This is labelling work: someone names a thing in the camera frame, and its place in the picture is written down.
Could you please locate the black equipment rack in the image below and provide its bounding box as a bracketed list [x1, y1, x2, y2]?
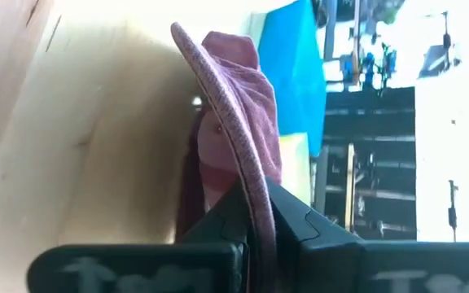
[311, 85, 417, 241]

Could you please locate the blue plastic bin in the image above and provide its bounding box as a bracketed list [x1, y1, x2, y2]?
[257, 0, 327, 158]

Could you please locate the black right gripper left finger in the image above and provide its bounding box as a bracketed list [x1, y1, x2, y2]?
[26, 181, 248, 293]

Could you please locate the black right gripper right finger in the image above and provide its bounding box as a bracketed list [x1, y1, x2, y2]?
[266, 177, 469, 293]

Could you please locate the maroon baseball cap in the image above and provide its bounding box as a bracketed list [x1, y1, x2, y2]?
[170, 22, 283, 293]

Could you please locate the yellow plastic bin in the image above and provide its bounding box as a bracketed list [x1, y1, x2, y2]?
[278, 132, 313, 207]

